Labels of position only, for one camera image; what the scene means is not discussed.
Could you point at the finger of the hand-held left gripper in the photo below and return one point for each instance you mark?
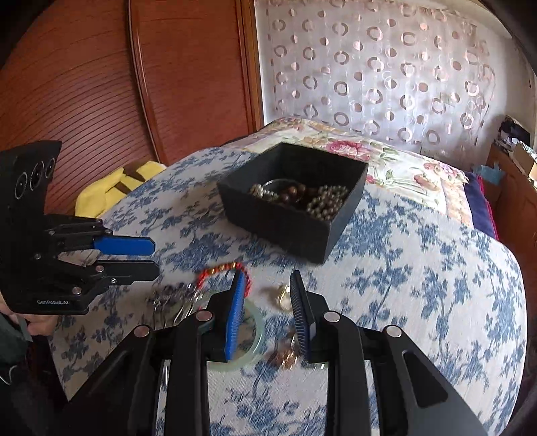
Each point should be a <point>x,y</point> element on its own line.
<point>121,246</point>
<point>134,271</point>

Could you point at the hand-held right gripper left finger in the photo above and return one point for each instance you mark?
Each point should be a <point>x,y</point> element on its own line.
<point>235,318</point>

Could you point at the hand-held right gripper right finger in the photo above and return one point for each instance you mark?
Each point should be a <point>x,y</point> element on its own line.
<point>300,318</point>

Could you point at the pale green jade bangle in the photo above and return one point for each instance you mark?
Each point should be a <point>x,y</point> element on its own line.
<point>258,331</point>

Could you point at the black jewelry box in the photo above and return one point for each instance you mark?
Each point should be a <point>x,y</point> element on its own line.
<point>272,220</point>

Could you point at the person's left hand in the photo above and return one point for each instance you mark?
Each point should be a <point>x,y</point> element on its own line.
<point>42,325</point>

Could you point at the gold earrings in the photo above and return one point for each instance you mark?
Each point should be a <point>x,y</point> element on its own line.
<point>287,358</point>

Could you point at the blue floral blanket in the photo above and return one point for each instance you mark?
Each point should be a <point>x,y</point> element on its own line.
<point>398,293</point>

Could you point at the wooden wardrobe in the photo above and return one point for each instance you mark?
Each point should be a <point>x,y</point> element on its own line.
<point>105,84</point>

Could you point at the floral patchwork quilt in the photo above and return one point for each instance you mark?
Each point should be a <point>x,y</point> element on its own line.
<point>402,167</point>

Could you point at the purple cushion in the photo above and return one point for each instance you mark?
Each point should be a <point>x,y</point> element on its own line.
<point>482,209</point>

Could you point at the blue tissue paper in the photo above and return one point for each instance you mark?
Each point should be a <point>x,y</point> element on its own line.
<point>488,174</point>

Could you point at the wooden side cabinet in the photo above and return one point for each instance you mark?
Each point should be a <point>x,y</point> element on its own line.
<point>516,209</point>

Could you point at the white circle-patterned curtain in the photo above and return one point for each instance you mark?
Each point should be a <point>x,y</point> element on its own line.
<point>377,63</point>

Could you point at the cardboard box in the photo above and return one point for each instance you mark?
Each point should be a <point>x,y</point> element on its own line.
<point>526,161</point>

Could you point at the dark bag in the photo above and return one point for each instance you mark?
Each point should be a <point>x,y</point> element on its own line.
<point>514,132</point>

